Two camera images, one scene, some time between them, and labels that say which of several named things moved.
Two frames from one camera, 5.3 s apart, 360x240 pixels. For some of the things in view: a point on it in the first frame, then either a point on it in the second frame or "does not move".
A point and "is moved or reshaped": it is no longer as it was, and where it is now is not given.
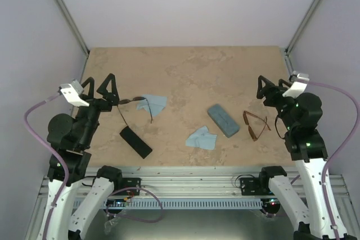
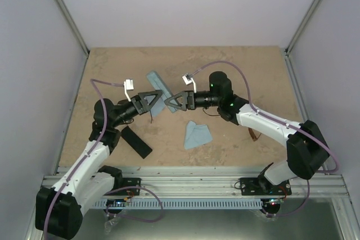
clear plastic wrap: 108,225 does not move
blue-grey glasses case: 227,125 -> 157,84
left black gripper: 112,98 -> 141,99
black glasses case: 136,142 does not move
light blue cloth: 201,138 is moved or reshaped
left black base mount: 130,182 does not move
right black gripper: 276,91 -> 188,100
